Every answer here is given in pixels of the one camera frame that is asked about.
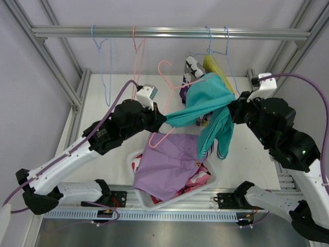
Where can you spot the right aluminium frame posts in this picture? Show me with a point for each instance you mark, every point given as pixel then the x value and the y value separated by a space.
pixel 311 16

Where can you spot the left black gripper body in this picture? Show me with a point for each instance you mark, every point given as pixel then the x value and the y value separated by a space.
pixel 148 119

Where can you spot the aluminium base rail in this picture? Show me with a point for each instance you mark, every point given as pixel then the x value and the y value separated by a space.
pixel 202 201

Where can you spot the white slotted cable duct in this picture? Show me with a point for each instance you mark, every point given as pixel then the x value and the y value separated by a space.
pixel 93 214

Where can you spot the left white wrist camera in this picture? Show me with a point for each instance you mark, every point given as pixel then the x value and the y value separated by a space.
pixel 145 95

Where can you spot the blue hanger under camouflage trousers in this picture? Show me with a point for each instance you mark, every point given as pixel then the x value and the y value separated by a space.
pixel 209 43

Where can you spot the white plastic basket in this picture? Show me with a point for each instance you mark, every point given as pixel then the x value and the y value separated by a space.
pixel 133 164

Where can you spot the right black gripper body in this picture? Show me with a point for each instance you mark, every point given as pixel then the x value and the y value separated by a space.
pixel 246 111

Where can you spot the aluminium frame posts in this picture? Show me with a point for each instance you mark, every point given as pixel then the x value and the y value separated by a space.
pixel 75 97
pixel 311 16

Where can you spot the olive yellow trousers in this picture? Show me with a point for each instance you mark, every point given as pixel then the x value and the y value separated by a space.
pixel 204 121

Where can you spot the lilac purple trousers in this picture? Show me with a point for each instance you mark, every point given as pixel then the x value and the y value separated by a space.
pixel 167 167

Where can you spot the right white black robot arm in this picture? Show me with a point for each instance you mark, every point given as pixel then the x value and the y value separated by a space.
pixel 271 120

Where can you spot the light blue wire hanger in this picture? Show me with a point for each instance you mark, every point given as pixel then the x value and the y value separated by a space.
pixel 107 86

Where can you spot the teal trousers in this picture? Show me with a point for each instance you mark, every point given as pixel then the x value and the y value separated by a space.
pixel 208 95

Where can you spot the purple grey camouflage trousers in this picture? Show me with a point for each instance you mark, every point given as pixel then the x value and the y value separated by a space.
pixel 192 72

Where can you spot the blue hanger under olive trousers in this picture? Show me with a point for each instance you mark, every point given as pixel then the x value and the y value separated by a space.
pixel 226 53

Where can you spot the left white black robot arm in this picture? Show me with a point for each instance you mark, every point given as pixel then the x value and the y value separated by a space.
pixel 44 188

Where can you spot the aluminium hanging rail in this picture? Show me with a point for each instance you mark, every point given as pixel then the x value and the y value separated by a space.
pixel 58 31

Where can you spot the left aluminium frame posts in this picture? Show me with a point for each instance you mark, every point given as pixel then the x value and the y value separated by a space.
pixel 75 97

